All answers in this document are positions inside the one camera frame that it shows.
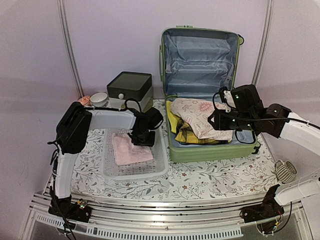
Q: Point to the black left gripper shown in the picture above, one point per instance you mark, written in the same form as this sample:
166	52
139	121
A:
151	142

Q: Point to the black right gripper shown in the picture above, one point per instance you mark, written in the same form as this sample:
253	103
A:
220	122

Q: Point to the pink towel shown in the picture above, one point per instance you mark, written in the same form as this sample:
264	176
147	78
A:
125	153

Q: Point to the white pink printed cloth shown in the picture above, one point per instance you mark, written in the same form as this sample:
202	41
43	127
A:
195	113

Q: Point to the white plastic mesh basket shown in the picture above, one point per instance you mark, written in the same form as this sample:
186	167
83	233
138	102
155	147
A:
138	171

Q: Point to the yellow plaid garment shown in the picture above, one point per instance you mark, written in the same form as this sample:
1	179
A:
184	134

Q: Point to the drawer cabinet with dark top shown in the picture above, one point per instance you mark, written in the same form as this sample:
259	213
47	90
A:
132	89

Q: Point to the green hard-shell suitcase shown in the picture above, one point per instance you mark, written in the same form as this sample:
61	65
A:
195	63

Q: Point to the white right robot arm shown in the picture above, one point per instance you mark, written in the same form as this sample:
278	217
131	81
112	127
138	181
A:
307	135

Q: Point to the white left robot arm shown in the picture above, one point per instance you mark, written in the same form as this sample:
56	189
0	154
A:
71	138

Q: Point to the small white bowl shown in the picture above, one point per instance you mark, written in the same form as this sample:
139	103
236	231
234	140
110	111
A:
99	99

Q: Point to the floral white tablecloth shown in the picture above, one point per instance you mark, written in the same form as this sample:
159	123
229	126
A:
93	173

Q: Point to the red patterned small bowl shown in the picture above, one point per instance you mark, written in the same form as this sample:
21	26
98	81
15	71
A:
85	101

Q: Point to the aluminium front rail frame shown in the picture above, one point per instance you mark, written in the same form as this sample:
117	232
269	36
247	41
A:
130	219

